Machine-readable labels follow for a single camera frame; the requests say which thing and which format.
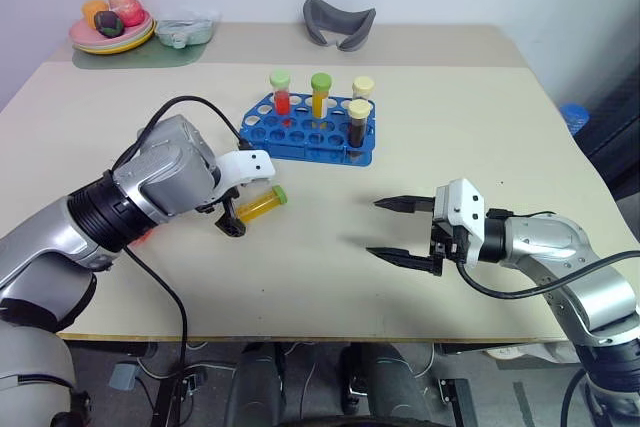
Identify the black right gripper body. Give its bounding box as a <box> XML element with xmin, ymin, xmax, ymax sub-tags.
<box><xmin>429</xmin><ymin>219</ymin><xmax>469</xmax><ymax>263</ymax></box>

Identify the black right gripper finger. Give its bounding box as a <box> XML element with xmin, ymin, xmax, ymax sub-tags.
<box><xmin>372</xmin><ymin>194</ymin><xmax>437</xmax><ymax>216</ymax></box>
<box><xmin>365</xmin><ymin>246</ymin><xmax>444</xmax><ymax>278</ymax></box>

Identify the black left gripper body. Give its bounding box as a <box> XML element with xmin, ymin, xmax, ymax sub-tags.
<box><xmin>196</xmin><ymin>185</ymin><xmax>241</xmax><ymax>216</ymax></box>

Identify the yellow test tube green cap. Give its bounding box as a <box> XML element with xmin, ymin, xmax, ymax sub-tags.
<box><xmin>234</xmin><ymin>185</ymin><xmax>289</xmax><ymax>224</ymax></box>

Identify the blue test tube rack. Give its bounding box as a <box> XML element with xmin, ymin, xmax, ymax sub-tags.
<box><xmin>238</xmin><ymin>91</ymin><xmax>377</xmax><ymax>167</ymax></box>

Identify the red test tube green cap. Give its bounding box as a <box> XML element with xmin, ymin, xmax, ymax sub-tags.
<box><xmin>268</xmin><ymin>70</ymin><xmax>294</xmax><ymax>119</ymax></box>

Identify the brown test tube cream cap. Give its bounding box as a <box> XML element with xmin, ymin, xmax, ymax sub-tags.
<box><xmin>347</xmin><ymin>99</ymin><xmax>373</xmax><ymax>151</ymax></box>

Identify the orange test tube green cap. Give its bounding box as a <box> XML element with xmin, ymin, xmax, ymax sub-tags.
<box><xmin>309</xmin><ymin>72</ymin><xmax>334</xmax><ymax>131</ymax></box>

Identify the clear test tube cream cap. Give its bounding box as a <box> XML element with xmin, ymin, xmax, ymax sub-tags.
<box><xmin>351</xmin><ymin>75</ymin><xmax>376</xmax><ymax>103</ymax></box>

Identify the dark rounded shape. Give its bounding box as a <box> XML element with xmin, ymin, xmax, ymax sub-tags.
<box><xmin>227</xmin><ymin>341</ymin><xmax>290</xmax><ymax>427</ymax></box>
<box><xmin>339</xmin><ymin>344</ymin><xmax>427</xmax><ymax>427</ymax></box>

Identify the green table mat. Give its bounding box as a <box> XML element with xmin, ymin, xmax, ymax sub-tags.
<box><xmin>71</xmin><ymin>39</ymin><xmax>210</xmax><ymax>71</ymax></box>

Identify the black table leg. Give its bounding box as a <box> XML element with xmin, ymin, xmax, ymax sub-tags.
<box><xmin>148</xmin><ymin>341</ymin><xmax>187</xmax><ymax>427</ymax></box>

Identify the grey foam face pad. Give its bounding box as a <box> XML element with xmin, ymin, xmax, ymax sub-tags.
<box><xmin>302</xmin><ymin>0</ymin><xmax>378</xmax><ymax>53</ymax></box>

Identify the yellow plate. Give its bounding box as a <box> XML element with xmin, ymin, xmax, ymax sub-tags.
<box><xmin>73</xmin><ymin>26</ymin><xmax>158</xmax><ymax>56</ymax></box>

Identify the blue bottle cap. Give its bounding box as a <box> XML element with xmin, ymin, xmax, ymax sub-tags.
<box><xmin>558</xmin><ymin>102</ymin><xmax>592</xmax><ymax>137</ymax></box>

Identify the stack of coloured plates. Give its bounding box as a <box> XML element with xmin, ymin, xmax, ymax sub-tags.
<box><xmin>72</xmin><ymin>19</ymin><xmax>157</xmax><ymax>52</ymax></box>

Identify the grey foot pedal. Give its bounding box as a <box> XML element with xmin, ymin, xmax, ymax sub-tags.
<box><xmin>109</xmin><ymin>362</ymin><xmax>139</xmax><ymax>393</ymax></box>

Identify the red toy fruit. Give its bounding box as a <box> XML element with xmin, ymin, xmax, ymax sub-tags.
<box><xmin>112</xmin><ymin>0</ymin><xmax>147</xmax><ymax>28</ymax></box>

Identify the black carbon-pattern object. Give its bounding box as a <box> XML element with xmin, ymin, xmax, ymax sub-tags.
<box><xmin>574</xmin><ymin>62</ymin><xmax>640</xmax><ymax>198</ymax></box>

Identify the dark purple toy mangosteen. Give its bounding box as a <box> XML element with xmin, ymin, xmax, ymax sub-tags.
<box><xmin>93</xmin><ymin>10</ymin><xmax>125</xmax><ymax>38</ymax></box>

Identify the pink plate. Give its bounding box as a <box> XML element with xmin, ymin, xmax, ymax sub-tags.
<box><xmin>68</xmin><ymin>9</ymin><xmax>154</xmax><ymax>48</ymax></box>

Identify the orange toy fruit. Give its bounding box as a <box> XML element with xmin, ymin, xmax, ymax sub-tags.
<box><xmin>81</xmin><ymin>0</ymin><xmax>110</xmax><ymax>27</ymax></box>

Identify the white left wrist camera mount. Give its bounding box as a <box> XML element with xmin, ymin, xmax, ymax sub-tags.
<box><xmin>212</xmin><ymin>149</ymin><xmax>277</xmax><ymax>198</ymax></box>

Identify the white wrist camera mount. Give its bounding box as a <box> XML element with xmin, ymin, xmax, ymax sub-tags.
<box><xmin>433</xmin><ymin>178</ymin><xmax>488</xmax><ymax>266</ymax></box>
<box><xmin>212</xmin><ymin>149</ymin><xmax>277</xmax><ymax>198</ymax></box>

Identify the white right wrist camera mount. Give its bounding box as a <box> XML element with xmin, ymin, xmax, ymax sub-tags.
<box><xmin>433</xmin><ymin>178</ymin><xmax>488</xmax><ymax>266</ymax></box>

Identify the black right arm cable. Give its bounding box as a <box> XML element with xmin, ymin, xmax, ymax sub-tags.
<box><xmin>455</xmin><ymin>249</ymin><xmax>640</xmax><ymax>301</ymax></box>

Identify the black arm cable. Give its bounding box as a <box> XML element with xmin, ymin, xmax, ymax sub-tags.
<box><xmin>123</xmin><ymin>245</ymin><xmax>190</xmax><ymax>427</ymax></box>
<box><xmin>455</xmin><ymin>249</ymin><xmax>640</xmax><ymax>301</ymax></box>
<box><xmin>110</xmin><ymin>95</ymin><xmax>256</xmax><ymax>173</ymax></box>

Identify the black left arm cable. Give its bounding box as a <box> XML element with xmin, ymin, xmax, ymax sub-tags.
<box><xmin>110</xmin><ymin>95</ymin><xmax>256</xmax><ymax>173</ymax></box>
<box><xmin>123</xmin><ymin>245</ymin><xmax>190</xmax><ymax>427</ymax></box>

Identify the black table leg bracket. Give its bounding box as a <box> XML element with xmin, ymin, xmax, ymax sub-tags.
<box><xmin>433</xmin><ymin>375</ymin><xmax>474</xmax><ymax>427</ymax></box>

